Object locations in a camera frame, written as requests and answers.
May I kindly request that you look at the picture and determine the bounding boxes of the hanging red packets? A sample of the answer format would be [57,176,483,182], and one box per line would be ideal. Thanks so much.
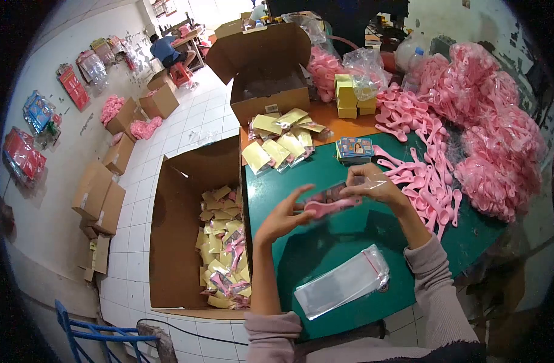
[3,126,47,188]
[56,63,91,112]

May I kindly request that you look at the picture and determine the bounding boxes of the black machine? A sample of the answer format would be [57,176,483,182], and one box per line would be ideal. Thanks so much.
[265,0,410,47]

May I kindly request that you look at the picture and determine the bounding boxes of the green table cover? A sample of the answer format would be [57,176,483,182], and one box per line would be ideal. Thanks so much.
[241,132,506,341]

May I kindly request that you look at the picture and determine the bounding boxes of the clear bag of pink spoons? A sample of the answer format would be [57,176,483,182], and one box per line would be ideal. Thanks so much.
[307,44,346,103]

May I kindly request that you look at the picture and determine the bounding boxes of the person's left fingers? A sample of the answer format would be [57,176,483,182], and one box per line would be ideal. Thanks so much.
[277,184,319,226]

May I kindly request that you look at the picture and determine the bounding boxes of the heap of pink goods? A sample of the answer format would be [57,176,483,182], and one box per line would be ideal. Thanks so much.
[130,116,163,141]
[99,94,126,127]

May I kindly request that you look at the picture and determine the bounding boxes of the clear packet with pink spoon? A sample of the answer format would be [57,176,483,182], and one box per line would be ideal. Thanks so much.
[297,178,389,221]

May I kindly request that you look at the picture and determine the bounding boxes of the hanging clear packets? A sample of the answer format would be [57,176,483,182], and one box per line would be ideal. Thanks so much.
[75,48,109,90]

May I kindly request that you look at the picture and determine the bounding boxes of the stack of blue printed cards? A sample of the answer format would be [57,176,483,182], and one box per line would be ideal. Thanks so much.
[335,136,375,165]

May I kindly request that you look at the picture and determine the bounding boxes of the pile of loose pink spoons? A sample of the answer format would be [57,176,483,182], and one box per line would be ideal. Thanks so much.
[372,85,464,241]

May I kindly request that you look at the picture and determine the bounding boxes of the folded flat cartons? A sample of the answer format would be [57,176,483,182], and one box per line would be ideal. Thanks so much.
[78,233,111,282]

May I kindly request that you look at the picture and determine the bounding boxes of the clear plastic bottle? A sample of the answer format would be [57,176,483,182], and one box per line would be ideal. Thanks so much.
[403,46,425,88]

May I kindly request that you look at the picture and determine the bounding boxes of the heap of bagged pink spoons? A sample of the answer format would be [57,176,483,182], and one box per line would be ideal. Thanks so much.
[412,42,549,224]

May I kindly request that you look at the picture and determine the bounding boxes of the hanging blue packets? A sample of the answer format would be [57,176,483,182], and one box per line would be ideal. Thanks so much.
[22,89,62,137]

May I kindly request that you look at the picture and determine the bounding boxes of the wooden work table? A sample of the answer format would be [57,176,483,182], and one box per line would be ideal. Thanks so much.
[170,25,206,71]

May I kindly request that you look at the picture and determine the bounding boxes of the large open cardboard carton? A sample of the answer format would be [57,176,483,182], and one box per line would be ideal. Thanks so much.
[148,135,253,321]

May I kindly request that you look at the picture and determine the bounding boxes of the open cardboard box with flaps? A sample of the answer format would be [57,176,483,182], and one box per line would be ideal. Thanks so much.
[205,22,313,127]

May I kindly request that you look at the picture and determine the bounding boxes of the person's right hand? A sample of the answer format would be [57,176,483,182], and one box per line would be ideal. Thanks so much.
[339,162,411,212]

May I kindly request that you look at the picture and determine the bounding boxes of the person's left hand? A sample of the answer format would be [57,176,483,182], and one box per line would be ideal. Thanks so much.
[254,184,319,246]

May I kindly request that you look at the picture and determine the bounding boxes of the person's body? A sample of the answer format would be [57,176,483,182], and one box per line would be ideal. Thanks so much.
[295,335,487,363]

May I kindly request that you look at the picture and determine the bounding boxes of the stack of clear plastic bags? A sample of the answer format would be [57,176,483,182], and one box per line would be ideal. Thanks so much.
[293,244,391,321]

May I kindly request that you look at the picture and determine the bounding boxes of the pile of packed yellow packets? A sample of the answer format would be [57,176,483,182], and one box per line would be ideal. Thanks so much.
[241,107,335,176]

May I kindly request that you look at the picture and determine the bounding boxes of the blue metal chair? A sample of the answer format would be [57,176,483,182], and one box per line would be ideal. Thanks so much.
[54,299,159,363]

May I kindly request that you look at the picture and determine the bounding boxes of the large closed cardboard box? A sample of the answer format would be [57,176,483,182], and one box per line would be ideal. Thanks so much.
[71,161,127,237]

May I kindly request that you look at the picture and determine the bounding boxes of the red plastic stool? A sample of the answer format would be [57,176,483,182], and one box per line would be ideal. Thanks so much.
[169,62,192,88]

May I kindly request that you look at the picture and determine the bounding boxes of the person's right fingers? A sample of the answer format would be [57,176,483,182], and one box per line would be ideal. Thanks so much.
[339,162,383,200]

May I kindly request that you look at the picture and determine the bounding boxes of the crumpled clear plastic bag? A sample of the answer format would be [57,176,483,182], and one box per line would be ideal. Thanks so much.
[342,47,392,102]

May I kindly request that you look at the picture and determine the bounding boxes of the heap of yellow spoon packets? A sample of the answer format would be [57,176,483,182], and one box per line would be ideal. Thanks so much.
[195,185,253,310]

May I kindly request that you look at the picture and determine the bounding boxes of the black cable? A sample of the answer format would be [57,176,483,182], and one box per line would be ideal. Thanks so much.
[136,318,250,348]

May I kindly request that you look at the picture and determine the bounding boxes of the stack of small yellow boxes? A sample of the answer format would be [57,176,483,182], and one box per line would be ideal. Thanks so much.
[334,74,379,120]

